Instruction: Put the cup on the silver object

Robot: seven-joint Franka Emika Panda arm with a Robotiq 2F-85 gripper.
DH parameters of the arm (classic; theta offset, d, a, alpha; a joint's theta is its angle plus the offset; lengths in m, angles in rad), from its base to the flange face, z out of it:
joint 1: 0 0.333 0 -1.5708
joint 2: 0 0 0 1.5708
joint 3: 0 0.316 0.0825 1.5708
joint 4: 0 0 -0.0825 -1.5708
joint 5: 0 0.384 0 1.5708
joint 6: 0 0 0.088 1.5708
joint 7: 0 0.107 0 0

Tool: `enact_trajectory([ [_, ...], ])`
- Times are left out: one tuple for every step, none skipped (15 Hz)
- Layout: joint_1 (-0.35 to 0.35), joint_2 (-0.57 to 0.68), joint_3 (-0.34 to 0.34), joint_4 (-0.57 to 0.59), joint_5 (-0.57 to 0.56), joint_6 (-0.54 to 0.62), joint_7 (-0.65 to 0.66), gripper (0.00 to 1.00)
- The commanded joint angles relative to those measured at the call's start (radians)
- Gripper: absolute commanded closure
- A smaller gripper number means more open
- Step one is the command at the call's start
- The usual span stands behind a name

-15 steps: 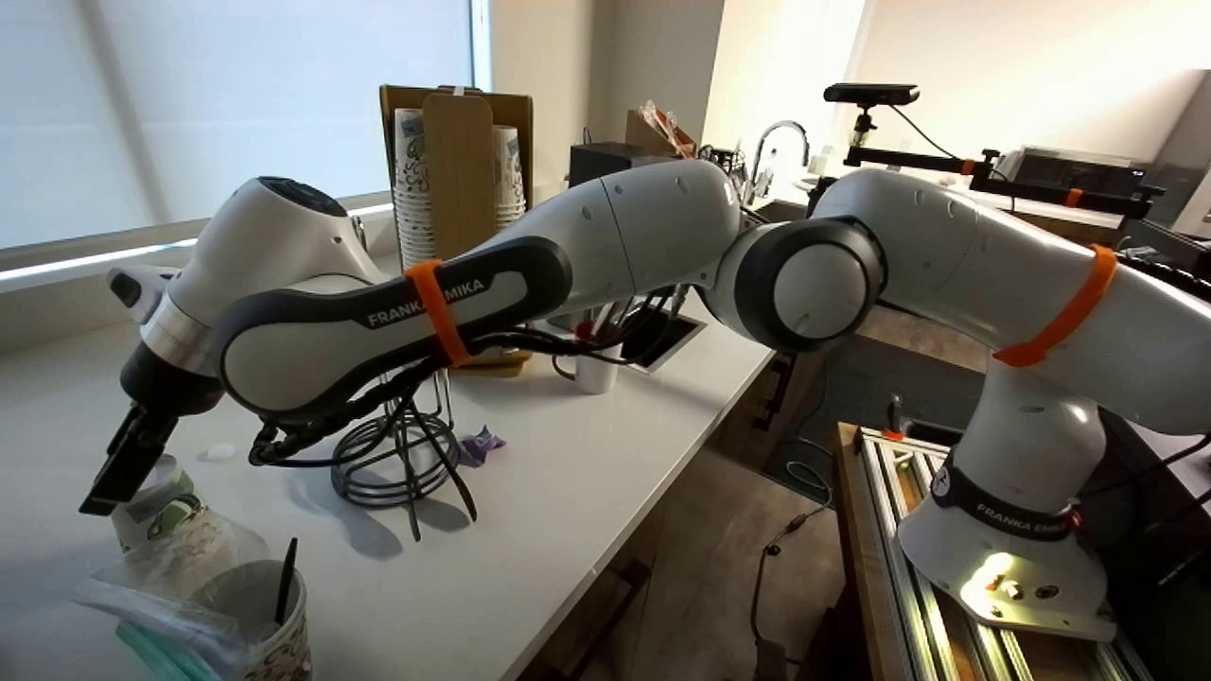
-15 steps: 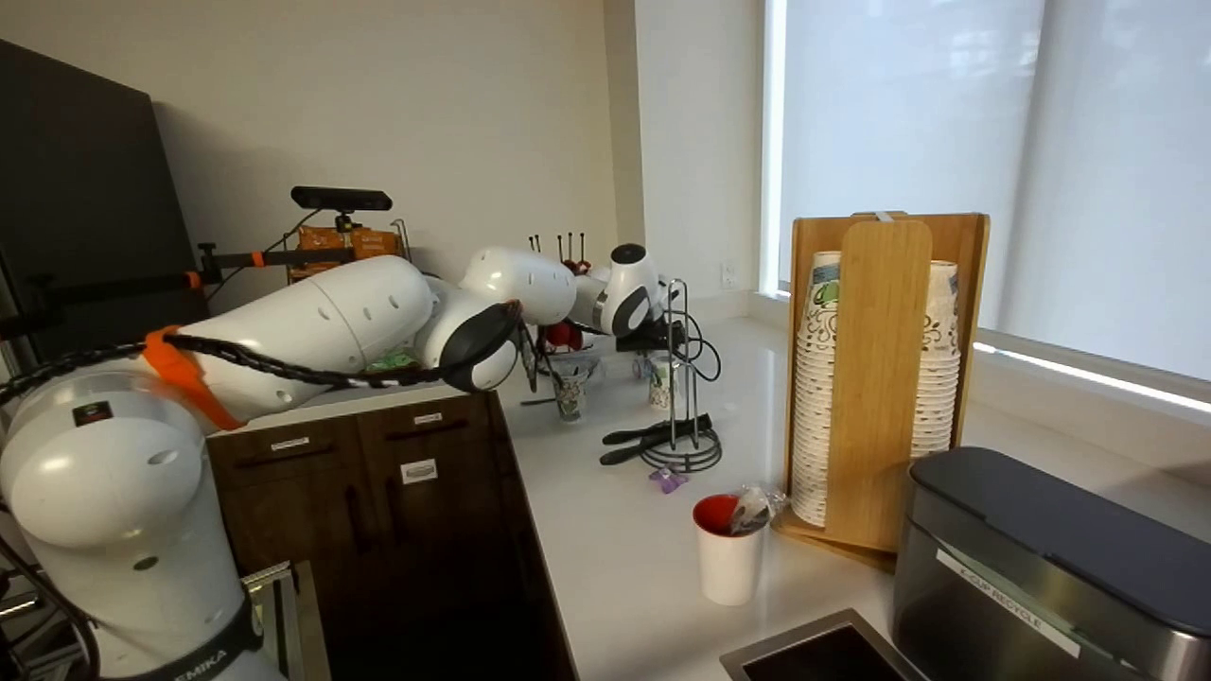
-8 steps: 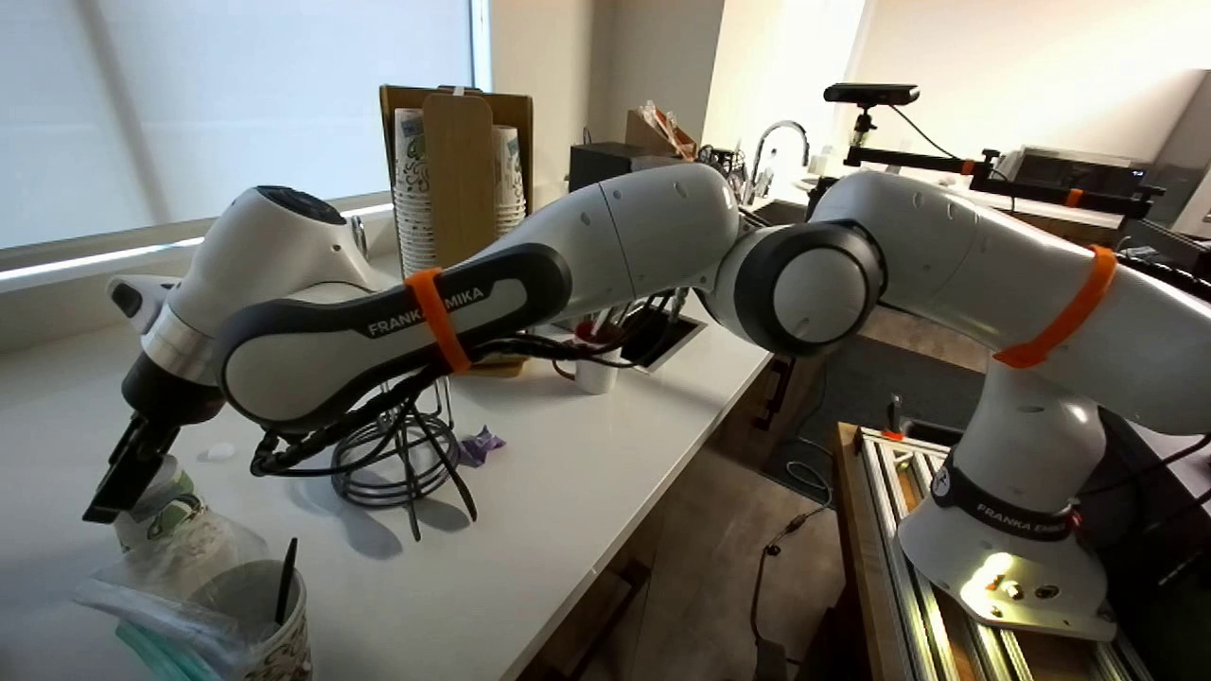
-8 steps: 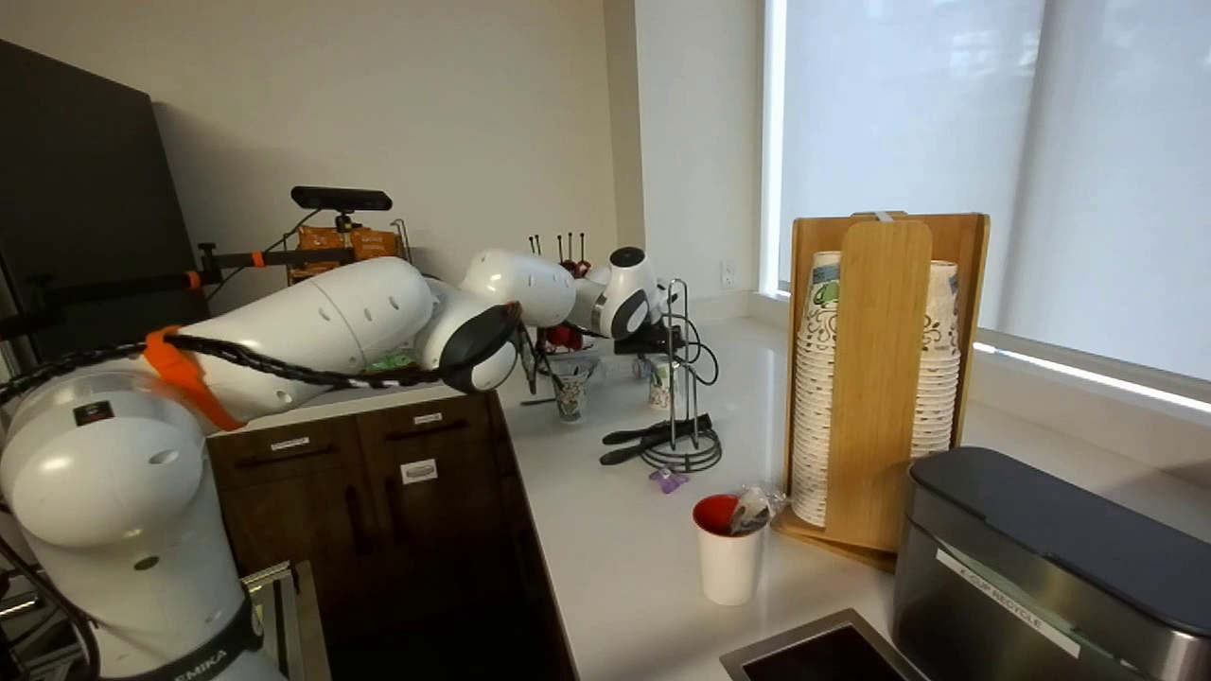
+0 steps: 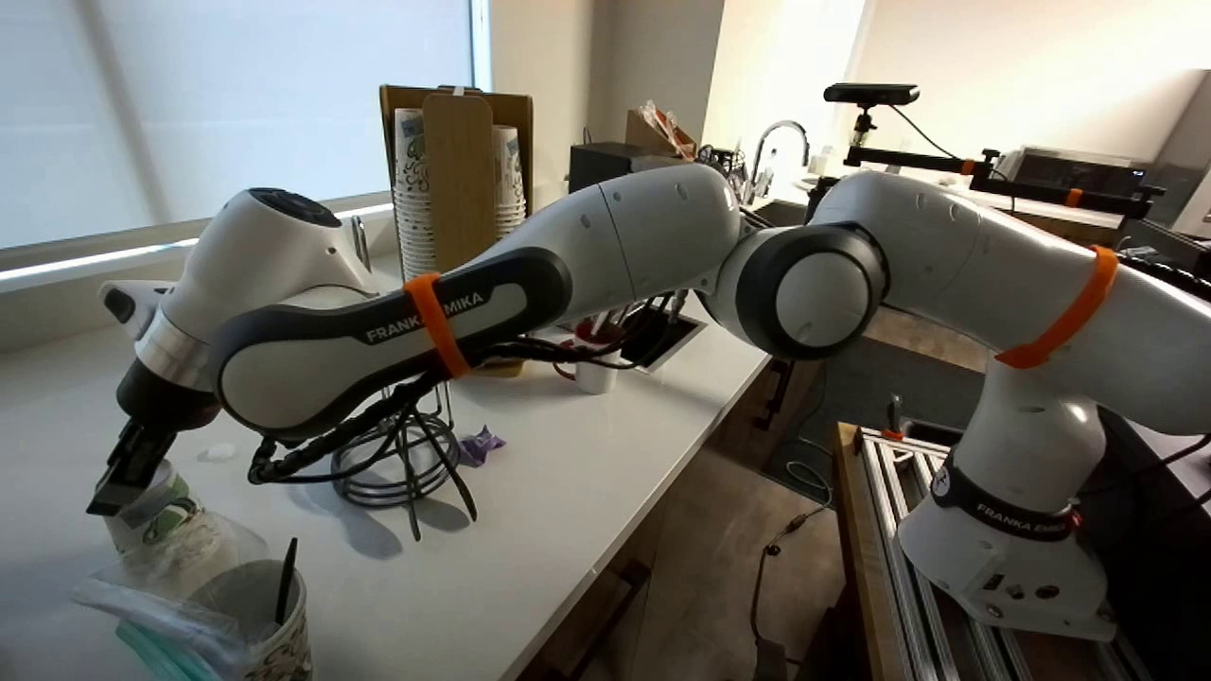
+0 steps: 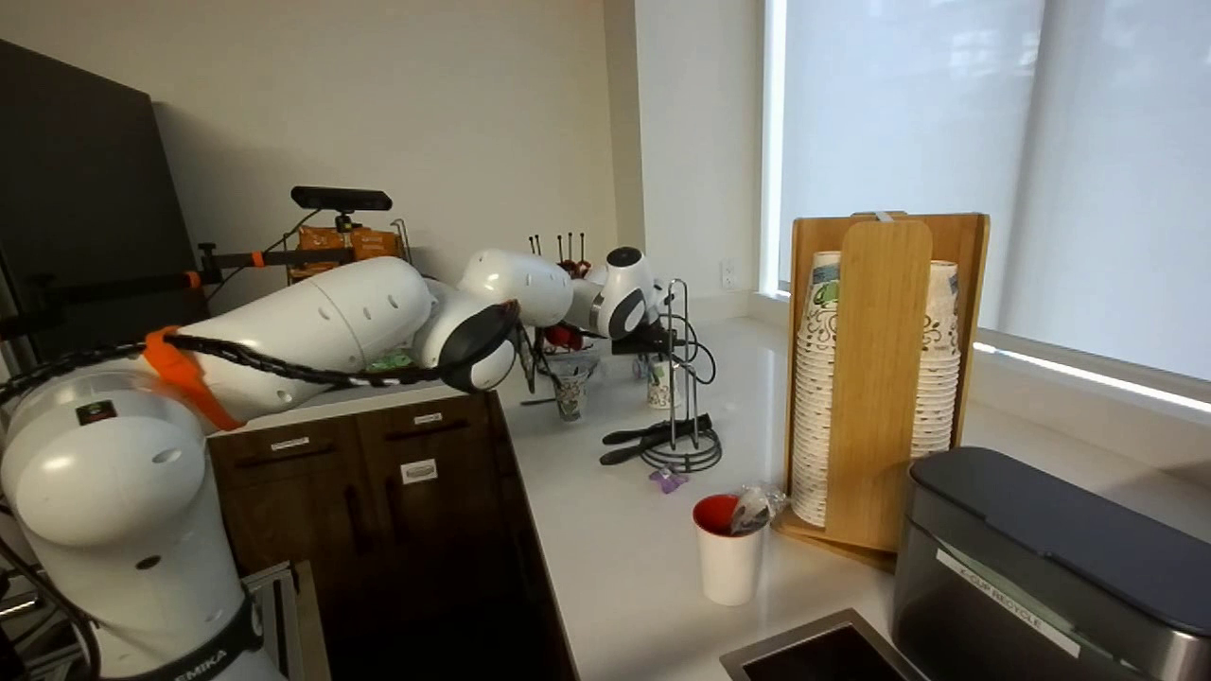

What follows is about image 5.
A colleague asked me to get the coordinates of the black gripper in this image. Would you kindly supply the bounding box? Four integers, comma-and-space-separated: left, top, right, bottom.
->
82, 354, 219, 519

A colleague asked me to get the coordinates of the small purple object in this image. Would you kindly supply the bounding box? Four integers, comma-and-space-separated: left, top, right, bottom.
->
459, 428, 506, 470

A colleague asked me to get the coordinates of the wooden cup dispenser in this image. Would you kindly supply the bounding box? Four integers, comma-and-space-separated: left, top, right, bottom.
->
376, 84, 536, 292

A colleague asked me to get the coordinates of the clear plastic bag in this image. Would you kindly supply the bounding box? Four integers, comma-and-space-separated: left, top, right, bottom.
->
69, 504, 313, 681

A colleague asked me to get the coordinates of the black stir stick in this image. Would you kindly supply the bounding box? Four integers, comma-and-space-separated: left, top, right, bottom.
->
274, 534, 304, 628

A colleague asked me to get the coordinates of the white window blind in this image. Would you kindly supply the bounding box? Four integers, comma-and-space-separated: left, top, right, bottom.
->
0, 0, 487, 258

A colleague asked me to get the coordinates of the stack of paper cups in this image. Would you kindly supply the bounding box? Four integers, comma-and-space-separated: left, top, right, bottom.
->
487, 119, 528, 237
388, 105, 448, 278

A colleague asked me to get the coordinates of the black box appliance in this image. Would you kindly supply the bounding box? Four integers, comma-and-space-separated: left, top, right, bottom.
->
567, 141, 636, 193

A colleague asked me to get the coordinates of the brown snack box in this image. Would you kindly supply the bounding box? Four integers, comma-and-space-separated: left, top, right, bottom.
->
622, 97, 700, 164

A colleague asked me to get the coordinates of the chrome faucet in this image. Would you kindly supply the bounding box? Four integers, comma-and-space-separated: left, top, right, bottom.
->
752, 118, 815, 199

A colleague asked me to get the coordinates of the black flat device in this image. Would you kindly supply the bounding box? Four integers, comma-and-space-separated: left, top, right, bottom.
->
977, 145, 1164, 219

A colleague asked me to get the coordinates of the black braided cable bundle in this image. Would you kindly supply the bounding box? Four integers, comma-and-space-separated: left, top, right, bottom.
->
243, 296, 660, 493

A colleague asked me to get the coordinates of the silver wire towel holder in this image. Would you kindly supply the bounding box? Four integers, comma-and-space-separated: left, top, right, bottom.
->
330, 215, 465, 515

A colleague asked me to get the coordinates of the orange strap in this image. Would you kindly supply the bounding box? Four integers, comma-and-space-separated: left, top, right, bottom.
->
995, 243, 1124, 374
401, 271, 473, 383

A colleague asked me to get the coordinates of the black floor cable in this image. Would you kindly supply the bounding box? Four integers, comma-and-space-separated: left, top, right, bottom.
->
749, 504, 835, 681

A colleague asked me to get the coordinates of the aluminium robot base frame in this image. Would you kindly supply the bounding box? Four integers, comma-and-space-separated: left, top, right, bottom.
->
830, 418, 1149, 681

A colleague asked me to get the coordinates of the black stereo camera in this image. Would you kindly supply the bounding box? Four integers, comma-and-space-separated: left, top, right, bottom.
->
822, 79, 924, 112

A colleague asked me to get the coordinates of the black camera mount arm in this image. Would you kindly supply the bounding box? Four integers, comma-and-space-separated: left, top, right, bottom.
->
840, 105, 991, 181

